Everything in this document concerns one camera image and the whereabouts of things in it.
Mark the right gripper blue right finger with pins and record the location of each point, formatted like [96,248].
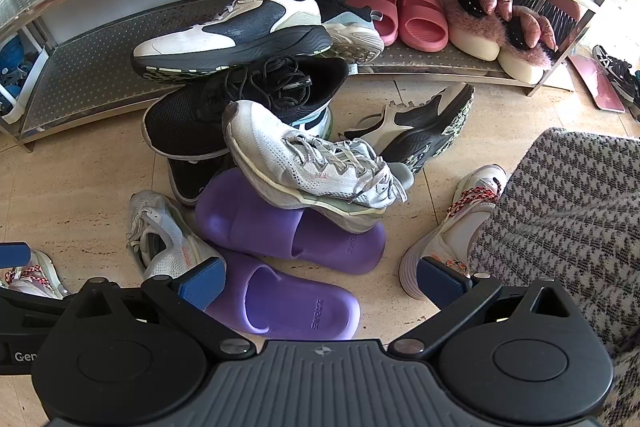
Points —
[462,302]

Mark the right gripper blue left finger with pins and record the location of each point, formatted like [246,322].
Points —
[183,303]

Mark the purple slide sandal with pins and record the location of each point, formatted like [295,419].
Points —
[263,301]
[231,214]

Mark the grey white mesh sneaker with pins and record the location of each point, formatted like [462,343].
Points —
[347,182]

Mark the white black sneaker upturned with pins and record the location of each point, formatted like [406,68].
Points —
[416,133]

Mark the white navy chunky sneaker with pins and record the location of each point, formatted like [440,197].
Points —
[244,32]

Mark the black teal sneaker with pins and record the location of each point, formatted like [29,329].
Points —
[352,30]

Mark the black shoes on floor right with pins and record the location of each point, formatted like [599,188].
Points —
[619,73]

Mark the worn white sneaker left foot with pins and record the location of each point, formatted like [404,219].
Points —
[37,278]

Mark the worn white sneaker foot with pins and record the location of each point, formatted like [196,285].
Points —
[37,278]
[475,197]

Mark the worn white sneaker right foot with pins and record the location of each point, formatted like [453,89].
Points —
[475,197]

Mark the houndstooth trouser leg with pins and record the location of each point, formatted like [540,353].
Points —
[570,211]

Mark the red dustpan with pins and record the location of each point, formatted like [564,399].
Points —
[599,87]

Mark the pink slide sandal right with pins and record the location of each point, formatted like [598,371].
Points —
[423,25]

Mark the pink fluffy claw slipper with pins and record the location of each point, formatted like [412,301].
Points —
[475,27]

